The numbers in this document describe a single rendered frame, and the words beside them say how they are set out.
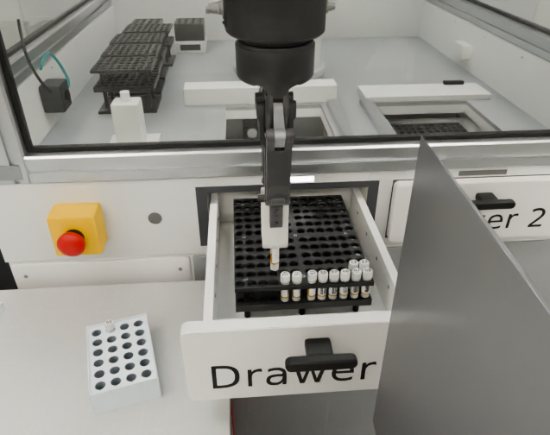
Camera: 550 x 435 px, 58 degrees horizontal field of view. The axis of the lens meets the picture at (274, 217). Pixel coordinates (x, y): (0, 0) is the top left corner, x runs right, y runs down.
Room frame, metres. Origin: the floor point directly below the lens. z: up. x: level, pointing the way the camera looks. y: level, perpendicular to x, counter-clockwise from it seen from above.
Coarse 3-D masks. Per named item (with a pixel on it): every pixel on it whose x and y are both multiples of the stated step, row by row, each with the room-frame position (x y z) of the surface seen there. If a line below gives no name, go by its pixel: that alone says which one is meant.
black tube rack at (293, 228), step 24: (240, 216) 0.64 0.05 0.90; (288, 216) 0.64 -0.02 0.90; (312, 216) 0.64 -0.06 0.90; (336, 216) 0.65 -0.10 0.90; (240, 240) 0.58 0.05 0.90; (288, 240) 0.58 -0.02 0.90; (312, 240) 0.62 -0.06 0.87; (336, 240) 0.58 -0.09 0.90; (240, 264) 0.52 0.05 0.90; (264, 264) 0.52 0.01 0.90; (288, 264) 0.52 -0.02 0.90; (312, 264) 0.52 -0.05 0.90; (336, 264) 0.52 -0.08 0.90; (360, 288) 0.50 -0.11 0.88
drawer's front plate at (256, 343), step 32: (224, 320) 0.39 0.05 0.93; (256, 320) 0.39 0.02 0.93; (288, 320) 0.39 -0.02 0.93; (320, 320) 0.39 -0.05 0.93; (352, 320) 0.39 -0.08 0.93; (384, 320) 0.39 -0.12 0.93; (192, 352) 0.37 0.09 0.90; (224, 352) 0.37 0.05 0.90; (256, 352) 0.38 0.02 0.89; (288, 352) 0.38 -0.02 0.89; (352, 352) 0.38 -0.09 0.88; (192, 384) 0.37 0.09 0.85; (224, 384) 0.37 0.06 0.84; (256, 384) 0.38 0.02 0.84; (288, 384) 0.38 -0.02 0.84; (320, 384) 0.38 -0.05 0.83; (352, 384) 0.38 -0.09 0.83
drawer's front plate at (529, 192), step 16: (528, 176) 0.72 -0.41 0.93; (544, 176) 0.72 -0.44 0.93; (400, 192) 0.69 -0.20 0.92; (496, 192) 0.70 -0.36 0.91; (512, 192) 0.70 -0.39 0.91; (528, 192) 0.70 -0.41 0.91; (544, 192) 0.70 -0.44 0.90; (400, 208) 0.69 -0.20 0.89; (528, 208) 0.70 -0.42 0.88; (544, 208) 0.71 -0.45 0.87; (400, 224) 0.69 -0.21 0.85; (496, 224) 0.70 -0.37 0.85; (512, 224) 0.70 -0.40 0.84; (544, 224) 0.71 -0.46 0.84; (400, 240) 0.69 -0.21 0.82
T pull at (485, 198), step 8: (480, 192) 0.69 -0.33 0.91; (488, 192) 0.69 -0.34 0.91; (472, 200) 0.67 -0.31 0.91; (480, 200) 0.67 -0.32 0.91; (488, 200) 0.67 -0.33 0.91; (496, 200) 0.67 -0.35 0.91; (504, 200) 0.67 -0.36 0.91; (512, 200) 0.67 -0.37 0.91; (480, 208) 0.66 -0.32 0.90; (488, 208) 0.66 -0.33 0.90; (496, 208) 0.66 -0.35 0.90; (504, 208) 0.66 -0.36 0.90; (512, 208) 0.66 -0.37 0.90
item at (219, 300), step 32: (224, 192) 0.73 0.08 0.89; (256, 192) 0.73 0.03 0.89; (320, 192) 0.74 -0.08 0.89; (352, 192) 0.73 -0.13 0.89; (224, 224) 0.71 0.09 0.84; (352, 224) 0.71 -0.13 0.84; (224, 256) 0.62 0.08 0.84; (384, 256) 0.55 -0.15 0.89; (224, 288) 0.55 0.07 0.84; (384, 288) 0.52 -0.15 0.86
